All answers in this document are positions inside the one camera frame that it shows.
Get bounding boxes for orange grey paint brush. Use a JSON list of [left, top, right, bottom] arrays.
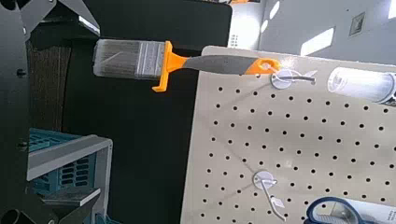
[[92, 38, 282, 93]]

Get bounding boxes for white pegboard hook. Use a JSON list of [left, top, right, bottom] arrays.
[[252, 170, 288, 222], [270, 68, 318, 91]]

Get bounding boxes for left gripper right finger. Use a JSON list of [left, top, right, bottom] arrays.
[[0, 186, 103, 224]]

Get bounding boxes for grey wall plate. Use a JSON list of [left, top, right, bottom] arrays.
[[348, 11, 367, 37]]

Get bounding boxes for white perforated pegboard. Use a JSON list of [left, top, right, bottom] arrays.
[[179, 46, 396, 224]]

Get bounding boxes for red white sealant tube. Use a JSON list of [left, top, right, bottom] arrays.
[[326, 66, 396, 107]]

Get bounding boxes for blue grey plastic crate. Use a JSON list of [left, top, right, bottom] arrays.
[[26, 127, 114, 224]]

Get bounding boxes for blue scissors on card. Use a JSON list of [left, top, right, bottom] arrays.
[[303, 195, 396, 224]]

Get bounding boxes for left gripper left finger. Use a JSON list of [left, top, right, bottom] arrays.
[[18, 0, 101, 38]]

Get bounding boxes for black back panel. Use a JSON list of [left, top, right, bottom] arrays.
[[62, 0, 233, 224]]

